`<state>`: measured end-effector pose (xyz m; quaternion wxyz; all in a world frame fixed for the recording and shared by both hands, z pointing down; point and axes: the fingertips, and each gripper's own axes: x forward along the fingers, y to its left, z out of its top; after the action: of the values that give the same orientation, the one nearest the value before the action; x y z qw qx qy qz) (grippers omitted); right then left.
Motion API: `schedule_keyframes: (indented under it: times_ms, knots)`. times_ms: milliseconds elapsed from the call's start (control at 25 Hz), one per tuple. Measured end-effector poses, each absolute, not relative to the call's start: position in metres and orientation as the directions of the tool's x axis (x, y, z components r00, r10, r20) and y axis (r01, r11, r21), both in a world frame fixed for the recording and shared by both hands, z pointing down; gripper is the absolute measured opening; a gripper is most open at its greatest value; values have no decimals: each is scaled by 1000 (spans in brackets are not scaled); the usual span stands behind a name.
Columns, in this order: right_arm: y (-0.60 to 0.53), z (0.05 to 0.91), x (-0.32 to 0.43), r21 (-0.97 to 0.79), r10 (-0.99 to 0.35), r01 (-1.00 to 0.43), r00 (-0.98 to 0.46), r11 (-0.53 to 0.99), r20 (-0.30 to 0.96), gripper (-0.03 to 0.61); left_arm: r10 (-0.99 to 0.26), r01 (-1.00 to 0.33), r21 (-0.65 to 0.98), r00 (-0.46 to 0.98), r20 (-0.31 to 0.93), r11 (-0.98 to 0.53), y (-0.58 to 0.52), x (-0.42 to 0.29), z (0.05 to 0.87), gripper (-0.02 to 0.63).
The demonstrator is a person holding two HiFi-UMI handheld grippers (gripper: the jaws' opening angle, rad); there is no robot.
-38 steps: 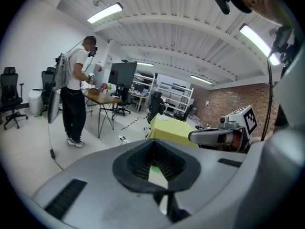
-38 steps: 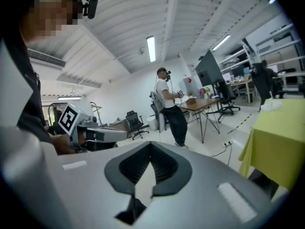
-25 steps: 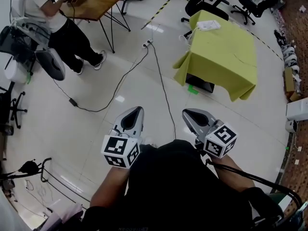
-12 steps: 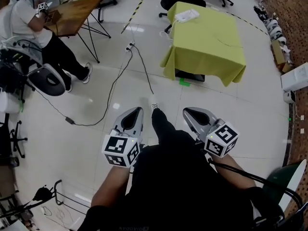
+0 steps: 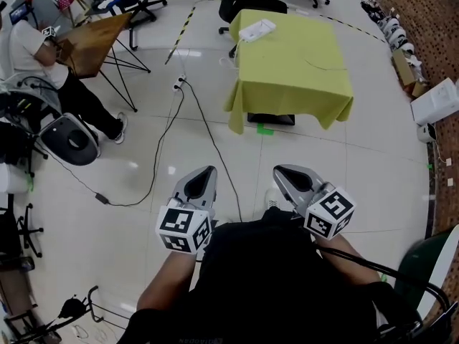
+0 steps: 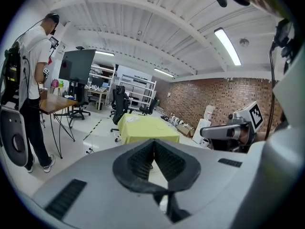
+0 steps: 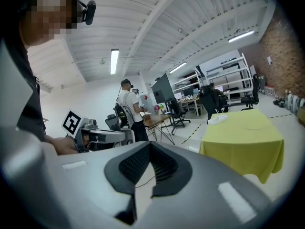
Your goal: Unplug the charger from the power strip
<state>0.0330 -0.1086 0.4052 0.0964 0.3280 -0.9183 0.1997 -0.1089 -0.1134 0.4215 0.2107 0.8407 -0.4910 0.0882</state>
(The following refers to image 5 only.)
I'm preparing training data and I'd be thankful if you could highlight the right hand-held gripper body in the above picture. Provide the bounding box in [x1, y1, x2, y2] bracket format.
[293, 181, 357, 241]

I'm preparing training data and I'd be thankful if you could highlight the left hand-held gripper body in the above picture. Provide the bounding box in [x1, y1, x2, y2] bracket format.
[155, 196, 216, 256]

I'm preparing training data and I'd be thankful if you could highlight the person's right forearm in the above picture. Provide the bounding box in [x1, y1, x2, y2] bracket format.
[311, 233, 383, 286]

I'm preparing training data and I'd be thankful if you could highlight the person's left forearm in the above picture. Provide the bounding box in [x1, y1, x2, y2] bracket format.
[136, 249, 205, 313]

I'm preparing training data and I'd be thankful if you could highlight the white floor power socket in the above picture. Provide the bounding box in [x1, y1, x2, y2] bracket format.
[171, 73, 188, 93]

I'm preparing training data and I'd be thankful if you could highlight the person's white shoe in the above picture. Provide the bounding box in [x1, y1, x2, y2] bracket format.
[264, 188, 283, 211]

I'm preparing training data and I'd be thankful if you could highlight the black table base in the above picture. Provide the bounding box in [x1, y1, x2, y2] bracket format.
[247, 113, 296, 125]

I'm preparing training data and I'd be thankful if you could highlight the person's torso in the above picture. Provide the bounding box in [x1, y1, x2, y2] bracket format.
[121, 206, 422, 344]

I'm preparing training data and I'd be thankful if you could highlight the green chair with white rim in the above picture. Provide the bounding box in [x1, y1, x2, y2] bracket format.
[395, 223, 459, 318]

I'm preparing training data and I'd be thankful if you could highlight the small white device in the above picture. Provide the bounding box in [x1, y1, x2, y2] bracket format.
[416, 122, 438, 144]

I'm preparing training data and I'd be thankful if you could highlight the black folding stand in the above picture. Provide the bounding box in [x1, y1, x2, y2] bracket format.
[3, 285, 105, 344]

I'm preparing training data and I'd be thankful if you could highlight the open cardboard box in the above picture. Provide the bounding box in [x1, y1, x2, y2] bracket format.
[390, 48, 430, 98]

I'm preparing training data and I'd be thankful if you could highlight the white carton box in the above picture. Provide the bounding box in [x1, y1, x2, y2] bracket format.
[410, 77, 459, 125]

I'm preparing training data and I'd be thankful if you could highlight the black chair base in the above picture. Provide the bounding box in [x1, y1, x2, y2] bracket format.
[14, 202, 44, 258]

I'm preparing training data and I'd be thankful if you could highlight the row of white black headsets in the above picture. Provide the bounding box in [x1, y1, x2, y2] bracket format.
[359, 0, 419, 55]

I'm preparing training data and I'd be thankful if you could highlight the brown wooden cabinet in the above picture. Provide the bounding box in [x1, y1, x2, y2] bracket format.
[0, 256, 37, 315]

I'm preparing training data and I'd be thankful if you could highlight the small wooden box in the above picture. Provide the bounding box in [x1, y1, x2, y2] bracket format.
[55, 38, 76, 65]

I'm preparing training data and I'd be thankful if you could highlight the black high-back office chair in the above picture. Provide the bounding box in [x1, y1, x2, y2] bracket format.
[217, 0, 288, 35]

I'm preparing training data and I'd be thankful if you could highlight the dark tablet screen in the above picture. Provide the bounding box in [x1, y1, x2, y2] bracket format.
[9, 4, 30, 25]

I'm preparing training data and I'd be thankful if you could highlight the black rig cable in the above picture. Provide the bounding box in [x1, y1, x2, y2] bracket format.
[315, 245, 451, 324]

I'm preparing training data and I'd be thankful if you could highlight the thin white cable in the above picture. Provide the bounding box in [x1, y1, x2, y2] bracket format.
[434, 140, 450, 165]

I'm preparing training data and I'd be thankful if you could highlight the wooden table with wire legs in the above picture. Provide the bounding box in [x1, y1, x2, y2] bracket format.
[56, 11, 152, 113]

